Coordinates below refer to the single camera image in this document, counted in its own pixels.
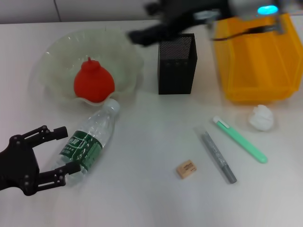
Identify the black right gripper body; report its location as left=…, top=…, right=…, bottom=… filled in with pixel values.
left=163, top=0, right=228, bottom=30

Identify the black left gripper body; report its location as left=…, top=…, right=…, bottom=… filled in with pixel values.
left=0, top=133, right=41, bottom=196

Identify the clear green-label water bottle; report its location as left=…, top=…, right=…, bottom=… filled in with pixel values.
left=51, top=98, right=121, bottom=187

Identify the tan eraser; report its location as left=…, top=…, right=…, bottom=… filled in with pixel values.
left=176, top=159, right=197, bottom=180

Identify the white paper ball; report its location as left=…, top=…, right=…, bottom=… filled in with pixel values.
left=248, top=104, right=275, bottom=131

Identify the green pen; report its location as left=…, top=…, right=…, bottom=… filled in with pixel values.
left=212, top=115, right=268, bottom=164

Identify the grey marker pen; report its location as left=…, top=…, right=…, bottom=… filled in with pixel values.
left=193, top=126, right=238, bottom=184

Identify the black mesh pen holder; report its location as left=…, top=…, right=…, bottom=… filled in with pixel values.
left=158, top=33, right=198, bottom=95

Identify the orange fruit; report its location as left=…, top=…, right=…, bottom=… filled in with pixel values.
left=73, top=56, right=116, bottom=103

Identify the translucent wavy fruit plate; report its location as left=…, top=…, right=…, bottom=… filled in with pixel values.
left=39, top=27, right=144, bottom=107

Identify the yellow plastic storage bin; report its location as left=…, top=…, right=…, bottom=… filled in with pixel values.
left=213, top=13, right=303, bottom=105

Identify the right arm connector cable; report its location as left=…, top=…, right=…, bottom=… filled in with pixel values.
left=212, top=14, right=287, bottom=42

